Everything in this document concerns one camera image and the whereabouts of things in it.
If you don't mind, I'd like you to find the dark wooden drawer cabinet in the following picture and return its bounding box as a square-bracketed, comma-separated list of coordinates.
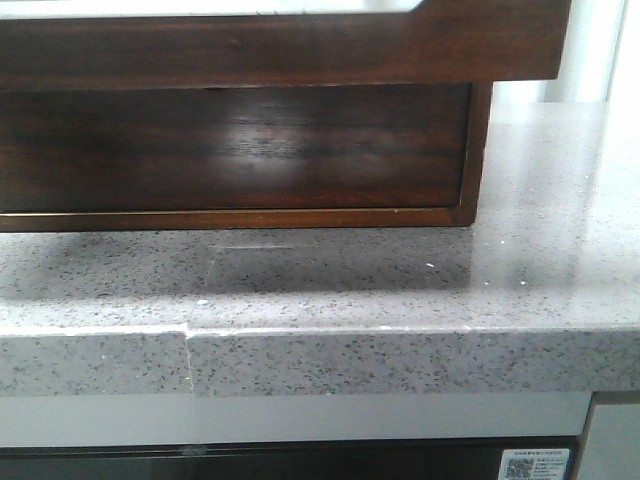
[0, 79, 494, 234]

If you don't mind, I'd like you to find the grey pleated curtain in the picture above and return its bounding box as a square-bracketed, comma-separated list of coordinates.
[493, 1, 639, 105]

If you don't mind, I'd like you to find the built-in oven under counter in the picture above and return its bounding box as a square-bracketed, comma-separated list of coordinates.
[1, 392, 590, 479]

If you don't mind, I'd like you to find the white plastic tray on cabinet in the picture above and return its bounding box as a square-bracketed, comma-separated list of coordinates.
[1, 0, 420, 20]

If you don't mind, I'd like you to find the white QR code sticker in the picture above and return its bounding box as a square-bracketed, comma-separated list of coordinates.
[498, 448, 571, 480]

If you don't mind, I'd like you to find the dark lower drawer front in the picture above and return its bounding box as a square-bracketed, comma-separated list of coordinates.
[0, 82, 474, 214]

